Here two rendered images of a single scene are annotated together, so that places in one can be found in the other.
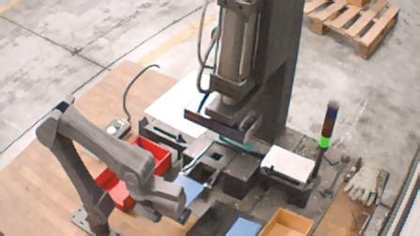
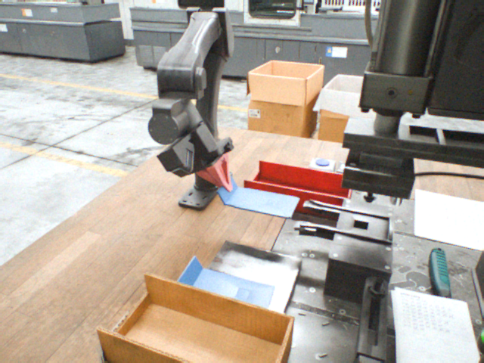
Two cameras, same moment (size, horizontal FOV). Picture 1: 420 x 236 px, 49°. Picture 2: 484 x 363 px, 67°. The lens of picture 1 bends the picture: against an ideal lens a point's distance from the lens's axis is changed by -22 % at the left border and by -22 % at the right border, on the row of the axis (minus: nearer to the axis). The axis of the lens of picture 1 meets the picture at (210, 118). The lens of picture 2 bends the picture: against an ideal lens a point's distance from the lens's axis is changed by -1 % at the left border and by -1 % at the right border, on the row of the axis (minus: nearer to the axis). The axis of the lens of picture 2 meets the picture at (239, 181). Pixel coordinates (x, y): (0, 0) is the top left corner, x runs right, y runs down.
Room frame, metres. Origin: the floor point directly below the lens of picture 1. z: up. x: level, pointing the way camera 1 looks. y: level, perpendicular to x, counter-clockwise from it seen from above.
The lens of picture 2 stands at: (0.88, -0.56, 1.39)
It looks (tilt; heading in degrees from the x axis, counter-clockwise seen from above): 29 degrees down; 84
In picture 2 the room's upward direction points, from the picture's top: straight up
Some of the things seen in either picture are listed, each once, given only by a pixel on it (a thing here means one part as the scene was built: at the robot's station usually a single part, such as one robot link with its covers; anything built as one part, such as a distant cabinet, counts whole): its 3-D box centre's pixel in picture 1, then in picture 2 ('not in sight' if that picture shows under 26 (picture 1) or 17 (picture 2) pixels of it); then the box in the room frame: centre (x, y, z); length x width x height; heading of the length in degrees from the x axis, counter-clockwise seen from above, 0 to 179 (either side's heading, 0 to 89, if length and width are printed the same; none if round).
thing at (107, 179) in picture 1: (131, 173); (299, 187); (1.11, 0.21, 0.93); 0.25 x 0.12 x 0.06; 153
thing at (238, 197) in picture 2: (177, 194); (258, 195); (0.98, 0.06, 1.00); 0.15 x 0.07 x 0.03; 153
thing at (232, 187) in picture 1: (221, 169); (360, 250); (1.17, -0.05, 0.94); 0.20 x 0.10 x 0.07; 63
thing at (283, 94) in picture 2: not in sight; (283, 102); (1.57, 2.50, 0.43); 0.59 x 0.54 x 0.58; 59
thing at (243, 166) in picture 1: (222, 157); (364, 232); (1.17, -0.05, 0.98); 0.20 x 0.10 x 0.01; 63
